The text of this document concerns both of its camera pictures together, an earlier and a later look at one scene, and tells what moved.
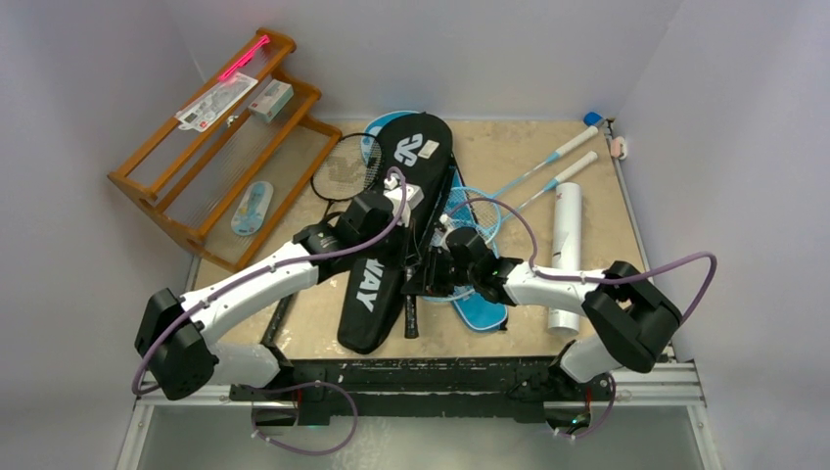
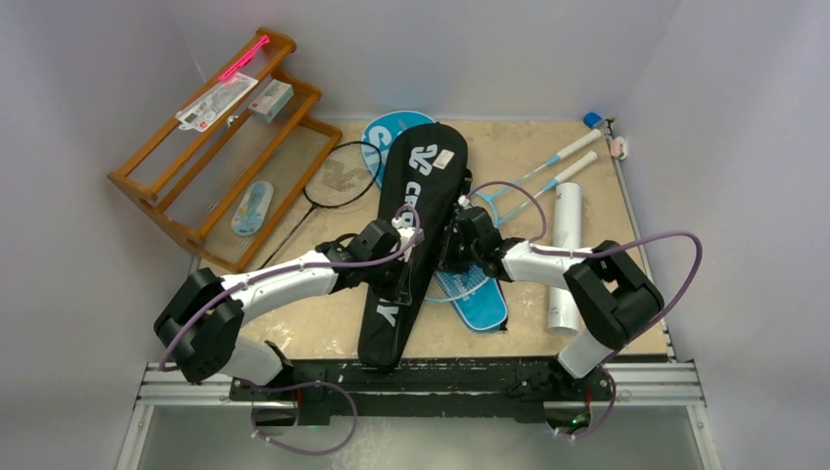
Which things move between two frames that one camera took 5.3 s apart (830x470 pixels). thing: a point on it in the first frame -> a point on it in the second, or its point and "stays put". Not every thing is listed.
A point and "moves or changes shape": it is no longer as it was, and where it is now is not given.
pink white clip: [618, 147] stays put
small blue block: [592, 118] stays put
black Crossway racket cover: [416, 153] moves or changes shape
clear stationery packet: [200, 116] stays put
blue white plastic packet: [252, 208] stays put
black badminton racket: [346, 168] moves or changes shape
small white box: [271, 100] stays put
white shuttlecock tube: [567, 251] stays put
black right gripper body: [427, 273] -> [456, 251]
